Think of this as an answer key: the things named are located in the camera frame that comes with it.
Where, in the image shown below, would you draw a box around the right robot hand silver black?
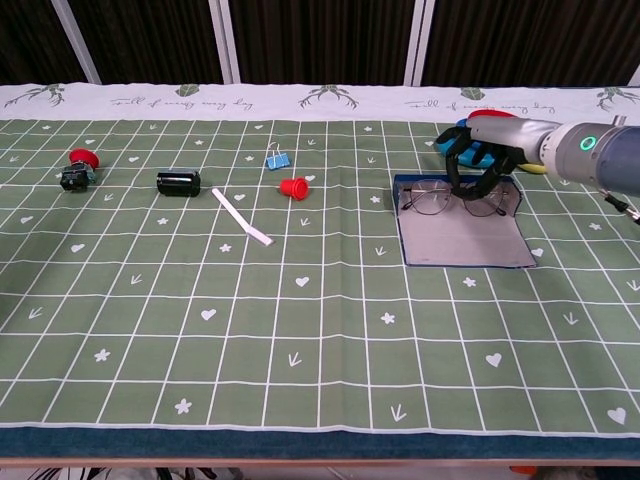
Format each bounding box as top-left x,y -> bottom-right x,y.
435,114 -> 557,202

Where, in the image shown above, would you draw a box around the wire-rimmed eyeglasses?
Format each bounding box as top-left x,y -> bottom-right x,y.
401,178 -> 507,219

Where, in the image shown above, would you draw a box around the blue glasses case grey lining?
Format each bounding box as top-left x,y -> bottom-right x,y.
392,172 -> 537,269

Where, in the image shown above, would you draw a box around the blue wooden disc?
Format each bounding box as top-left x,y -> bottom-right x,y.
453,134 -> 489,154

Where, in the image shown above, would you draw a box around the small red push button cap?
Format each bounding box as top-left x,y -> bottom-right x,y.
278,176 -> 310,202

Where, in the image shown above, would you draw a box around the blue binder clip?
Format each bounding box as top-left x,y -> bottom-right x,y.
265,141 -> 293,171

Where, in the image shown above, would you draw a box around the green checkered tablecloth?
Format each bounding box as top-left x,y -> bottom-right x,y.
0,82 -> 640,432

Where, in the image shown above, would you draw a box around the white plastic strip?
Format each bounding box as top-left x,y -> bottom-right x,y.
211,187 -> 275,247

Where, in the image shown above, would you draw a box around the black cylindrical ferrite core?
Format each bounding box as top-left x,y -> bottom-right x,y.
156,170 -> 202,198

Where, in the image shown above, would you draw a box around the dark teal table underlay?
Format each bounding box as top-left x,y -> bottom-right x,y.
0,425 -> 640,461

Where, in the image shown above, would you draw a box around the red emergency stop button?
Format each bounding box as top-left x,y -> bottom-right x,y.
59,148 -> 100,194

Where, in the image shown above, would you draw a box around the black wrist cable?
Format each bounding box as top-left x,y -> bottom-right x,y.
601,188 -> 640,226

